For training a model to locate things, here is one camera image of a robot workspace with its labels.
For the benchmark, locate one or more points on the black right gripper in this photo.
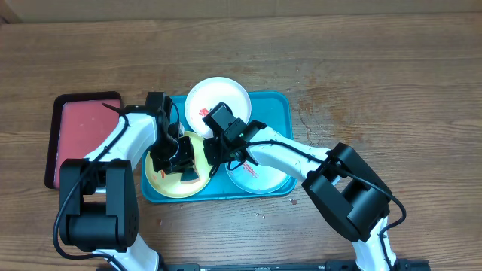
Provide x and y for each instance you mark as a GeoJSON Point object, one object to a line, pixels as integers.
{"type": "Point", "coordinates": [212, 154]}

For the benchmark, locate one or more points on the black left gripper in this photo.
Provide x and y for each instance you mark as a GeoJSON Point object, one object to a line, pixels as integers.
{"type": "Point", "coordinates": [185, 159]}

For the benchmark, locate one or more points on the dark green sponge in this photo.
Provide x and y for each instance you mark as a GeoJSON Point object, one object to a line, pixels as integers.
{"type": "Point", "coordinates": [190, 175]}

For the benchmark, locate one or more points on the yellow-green plate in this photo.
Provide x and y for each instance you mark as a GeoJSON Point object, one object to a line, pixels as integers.
{"type": "Point", "coordinates": [169, 185]}

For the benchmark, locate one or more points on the white plate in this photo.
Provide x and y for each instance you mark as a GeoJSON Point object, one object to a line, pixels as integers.
{"type": "Point", "coordinates": [205, 95]}

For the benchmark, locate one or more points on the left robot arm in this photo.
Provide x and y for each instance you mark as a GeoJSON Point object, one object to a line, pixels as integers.
{"type": "Point", "coordinates": [98, 213]}

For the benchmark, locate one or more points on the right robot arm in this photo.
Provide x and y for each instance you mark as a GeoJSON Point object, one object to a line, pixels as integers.
{"type": "Point", "coordinates": [350, 196]}

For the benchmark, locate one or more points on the teal plastic tray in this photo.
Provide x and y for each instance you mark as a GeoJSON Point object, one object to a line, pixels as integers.
{"type": "Point", "coordinates": [271, 108]}

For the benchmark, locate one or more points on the dark red-lined tray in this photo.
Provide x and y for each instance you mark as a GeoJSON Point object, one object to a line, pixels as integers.
{"type": "Point", "coordinates": [80, 123]}

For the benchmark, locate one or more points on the light blue plate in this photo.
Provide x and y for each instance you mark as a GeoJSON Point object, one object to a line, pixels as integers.
{"type": "Point", "coordinates": [260, 180]}

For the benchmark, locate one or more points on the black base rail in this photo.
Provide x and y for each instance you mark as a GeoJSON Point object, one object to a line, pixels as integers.
{"type": "Point", "coordinates": [332, 265]}

